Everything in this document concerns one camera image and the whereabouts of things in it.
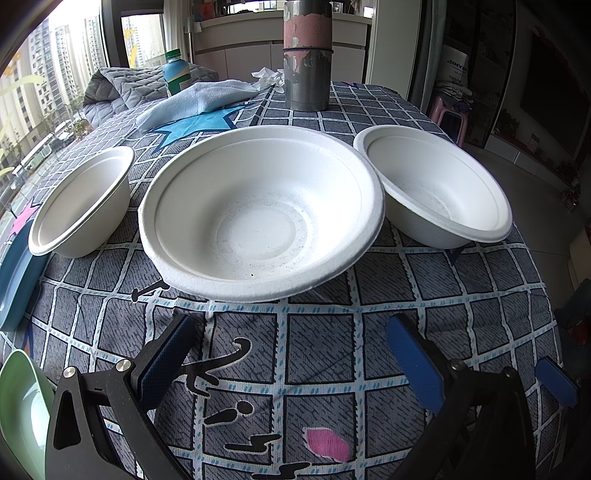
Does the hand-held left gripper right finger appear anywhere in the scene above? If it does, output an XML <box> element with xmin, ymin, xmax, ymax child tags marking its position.
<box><xmin>385</xmin><ymin>314</ymin><xmax>539</xmax><ymax>480</ymax></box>

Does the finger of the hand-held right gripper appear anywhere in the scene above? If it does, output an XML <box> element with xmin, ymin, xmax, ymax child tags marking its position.
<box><xmin>534</xmin><ymin>357</ymin><xmax>583</xmax><ymax>409</ymax></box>

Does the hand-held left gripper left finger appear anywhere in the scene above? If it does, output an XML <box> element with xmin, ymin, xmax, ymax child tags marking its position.
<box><xmin>44</xmin><ymin>313</ymin><xmax>199</xmax><ymax>480</ymax></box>

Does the small white paper bowl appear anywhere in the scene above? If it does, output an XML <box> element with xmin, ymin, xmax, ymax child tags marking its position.
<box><xmin>28</xmin><ymin>147</ymin><xmax>136</xmax><ymax>259</ymax></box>
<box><xmin>353</xmin><ymin>124</ymin><xmax>514</xmax><ymax>250</ymax></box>

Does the checked printed tablecloth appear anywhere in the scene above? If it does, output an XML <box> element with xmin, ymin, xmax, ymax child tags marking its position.
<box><xmin>0</xmin><ymin>80</ymin><xmax>566</xmax><ymax>480</ymax></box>

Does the green bowl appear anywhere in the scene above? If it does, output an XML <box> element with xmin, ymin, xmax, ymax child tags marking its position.
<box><xmin>0</xmin><ymin>349</ymin><xmax>57</xmax><ymax>480</ymax></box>

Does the large white foam bowl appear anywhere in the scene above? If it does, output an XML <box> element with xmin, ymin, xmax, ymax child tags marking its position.
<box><xmin>137</xmin><ymin>126</ymin><xmax>386</xmax><ymax>304</ymax></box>

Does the blue plate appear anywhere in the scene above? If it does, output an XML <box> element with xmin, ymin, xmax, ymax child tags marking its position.
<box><xmin>0</xmin><ymin>226</ymin><xmax>49</xmax><ymax>333</ymax></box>

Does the pink plastic stool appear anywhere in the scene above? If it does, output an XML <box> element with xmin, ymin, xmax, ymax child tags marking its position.
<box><xmin>427</xmin><ymin>95</ymin><xmax>469</xmax><ymax>148</ymax></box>

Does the light blue towel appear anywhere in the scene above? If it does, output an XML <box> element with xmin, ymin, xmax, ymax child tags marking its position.
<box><xmin>135</xmin><ymin>79</ymin><xmax>259</xmax><ymax>131</ymax></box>

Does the grey quilted blanket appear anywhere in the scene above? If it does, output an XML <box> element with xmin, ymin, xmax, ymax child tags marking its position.
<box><xmin>79</xmin><ymin>67</ymin><xmax>220</xmax><ymax>130</ymax></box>

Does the blue bottle with green cap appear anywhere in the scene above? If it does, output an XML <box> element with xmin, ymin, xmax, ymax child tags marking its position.
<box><xmin>163</xmin><ymin>50</ymin><xmax>192</xmax><ymax>99</ymax></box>

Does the white crumpled tissue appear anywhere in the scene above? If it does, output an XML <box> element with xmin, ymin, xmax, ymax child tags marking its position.
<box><xmin>250</xmin><ymin>67</ymin><xmax>287</xmax><ymax>95</ymax></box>

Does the white printed bag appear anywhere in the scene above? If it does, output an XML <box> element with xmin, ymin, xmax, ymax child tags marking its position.
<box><xmin>436</xmin><ymin>44</ymin><xmax>472</xmax><ymax>88</ymax></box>

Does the worn metal tumbler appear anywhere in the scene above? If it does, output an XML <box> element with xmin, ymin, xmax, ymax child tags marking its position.
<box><xmin>283</xmin><ymin>0</ymin><xmax>333</xmax><ymax>112</ymax></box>

